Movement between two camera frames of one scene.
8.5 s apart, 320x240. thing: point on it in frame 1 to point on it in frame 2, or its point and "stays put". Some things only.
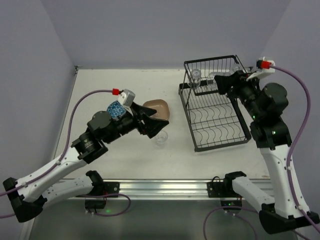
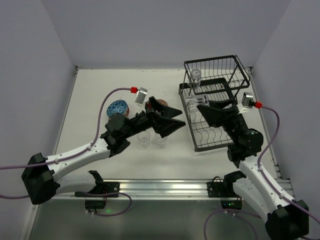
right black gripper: x=231 y=85 to x=230 y=114
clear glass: x=196 y=74 stays put
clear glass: x=161 y=137 stays put
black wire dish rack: x=213 y=118 stays put
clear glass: x=233 y=70 to x=143 y=137
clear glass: x=235 y=67 to x=192 y=101
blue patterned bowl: x=116 y=110 stays put
